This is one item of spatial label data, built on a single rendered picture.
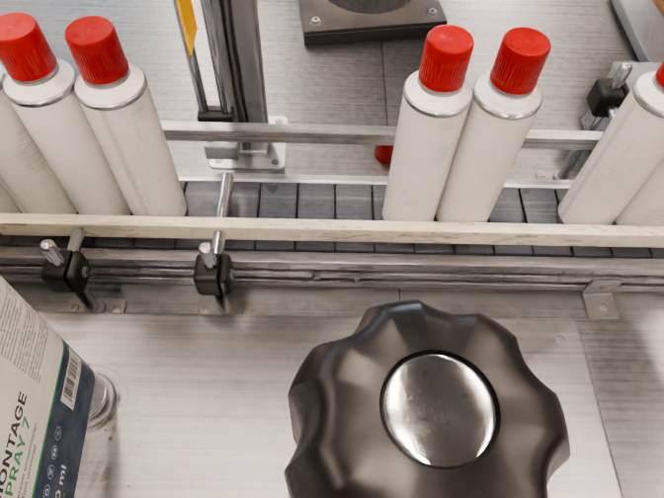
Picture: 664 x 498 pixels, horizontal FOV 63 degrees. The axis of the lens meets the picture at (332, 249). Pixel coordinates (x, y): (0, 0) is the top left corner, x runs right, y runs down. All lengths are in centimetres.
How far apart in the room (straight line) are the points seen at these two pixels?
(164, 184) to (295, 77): 32
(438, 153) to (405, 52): 39
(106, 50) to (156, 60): 40
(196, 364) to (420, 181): 24
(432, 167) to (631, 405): 29
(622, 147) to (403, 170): 18
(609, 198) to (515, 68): 18
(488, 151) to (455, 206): 8
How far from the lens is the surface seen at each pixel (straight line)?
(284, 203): 55
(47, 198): 55
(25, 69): 44
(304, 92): 74
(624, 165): 51
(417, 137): 43
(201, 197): 56
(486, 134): 44
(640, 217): 58
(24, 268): 60
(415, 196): 48
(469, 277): 55
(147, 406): 47
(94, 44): 41
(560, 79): 83
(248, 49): 56
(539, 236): 53
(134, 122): 44
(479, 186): 48
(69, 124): 47
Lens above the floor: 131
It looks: 57 degrees down
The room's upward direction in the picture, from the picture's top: 3 degrees clockwise
